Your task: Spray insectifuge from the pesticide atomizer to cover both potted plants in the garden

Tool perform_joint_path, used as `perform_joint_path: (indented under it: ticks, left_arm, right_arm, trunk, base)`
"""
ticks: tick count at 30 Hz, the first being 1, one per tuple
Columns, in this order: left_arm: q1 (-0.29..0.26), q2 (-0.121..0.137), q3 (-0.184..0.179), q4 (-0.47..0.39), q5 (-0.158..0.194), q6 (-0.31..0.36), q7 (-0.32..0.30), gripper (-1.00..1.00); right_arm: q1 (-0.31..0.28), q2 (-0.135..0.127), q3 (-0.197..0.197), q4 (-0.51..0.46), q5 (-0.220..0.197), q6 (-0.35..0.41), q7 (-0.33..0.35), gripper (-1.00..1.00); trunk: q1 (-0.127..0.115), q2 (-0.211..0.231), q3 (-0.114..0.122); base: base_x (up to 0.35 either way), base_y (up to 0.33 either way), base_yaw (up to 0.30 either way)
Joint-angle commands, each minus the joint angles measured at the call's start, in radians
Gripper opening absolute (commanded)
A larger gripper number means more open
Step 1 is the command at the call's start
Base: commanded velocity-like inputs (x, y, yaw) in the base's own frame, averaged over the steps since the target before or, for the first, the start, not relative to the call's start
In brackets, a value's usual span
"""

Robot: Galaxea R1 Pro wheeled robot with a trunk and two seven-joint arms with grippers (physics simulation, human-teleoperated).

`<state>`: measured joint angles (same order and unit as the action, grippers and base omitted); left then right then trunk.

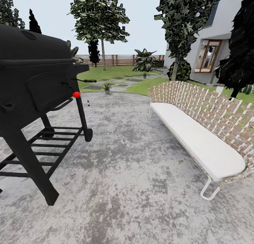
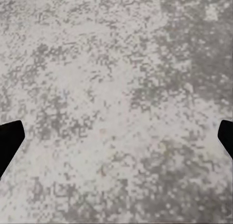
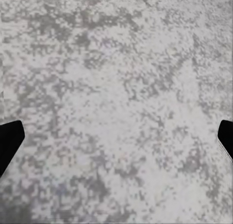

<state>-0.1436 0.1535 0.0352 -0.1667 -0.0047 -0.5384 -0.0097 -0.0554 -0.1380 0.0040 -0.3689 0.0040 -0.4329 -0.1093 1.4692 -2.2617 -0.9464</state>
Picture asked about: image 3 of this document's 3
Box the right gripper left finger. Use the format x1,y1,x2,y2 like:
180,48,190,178
0,120,25,178

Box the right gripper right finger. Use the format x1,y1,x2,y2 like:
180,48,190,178
217,120,233,159

